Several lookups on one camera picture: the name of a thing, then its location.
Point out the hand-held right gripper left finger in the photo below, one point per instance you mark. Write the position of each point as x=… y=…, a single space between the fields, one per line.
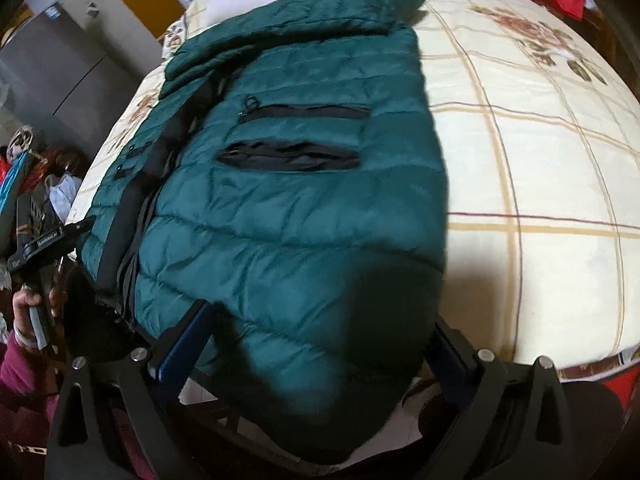
x=185 y=341

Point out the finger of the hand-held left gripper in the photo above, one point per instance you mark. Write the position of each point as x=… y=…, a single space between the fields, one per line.
x=77 y=229

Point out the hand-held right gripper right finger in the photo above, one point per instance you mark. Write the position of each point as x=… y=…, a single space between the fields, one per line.
x=452 y=360

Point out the green puffer jacket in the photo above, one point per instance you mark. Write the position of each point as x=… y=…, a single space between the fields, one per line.
x=300 y=210

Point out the person's left forearm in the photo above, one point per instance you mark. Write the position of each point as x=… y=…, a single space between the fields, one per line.
x=25 y=385

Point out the person's left hand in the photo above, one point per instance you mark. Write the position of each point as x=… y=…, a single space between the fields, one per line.
x=22 y=310

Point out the white plastic bag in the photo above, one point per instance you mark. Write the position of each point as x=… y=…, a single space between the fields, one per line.
x=65 y=195

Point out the teal striped object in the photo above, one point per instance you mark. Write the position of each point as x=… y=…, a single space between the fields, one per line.
x=12 y=185

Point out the bed with floral checked sheet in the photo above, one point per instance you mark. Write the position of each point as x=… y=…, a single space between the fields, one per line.
x=525 y=160

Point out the floral checked pillow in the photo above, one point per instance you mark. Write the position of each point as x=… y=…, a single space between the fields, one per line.
x=175 y=35

